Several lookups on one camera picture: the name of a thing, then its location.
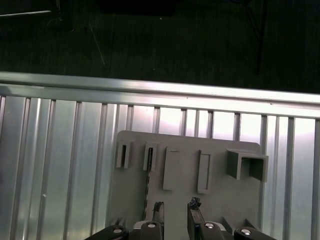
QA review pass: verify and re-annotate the RAM stick with blue label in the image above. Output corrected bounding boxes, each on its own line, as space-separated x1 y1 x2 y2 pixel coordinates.
143 147 154 223

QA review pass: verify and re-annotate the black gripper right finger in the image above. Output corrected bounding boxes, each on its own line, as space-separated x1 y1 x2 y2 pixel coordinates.
187 197 267 240

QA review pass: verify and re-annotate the grey parts rack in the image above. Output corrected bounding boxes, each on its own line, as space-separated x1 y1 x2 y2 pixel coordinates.
108 129 270 240

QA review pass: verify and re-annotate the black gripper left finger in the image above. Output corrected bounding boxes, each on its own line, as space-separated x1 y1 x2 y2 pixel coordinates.
87 201 165 240

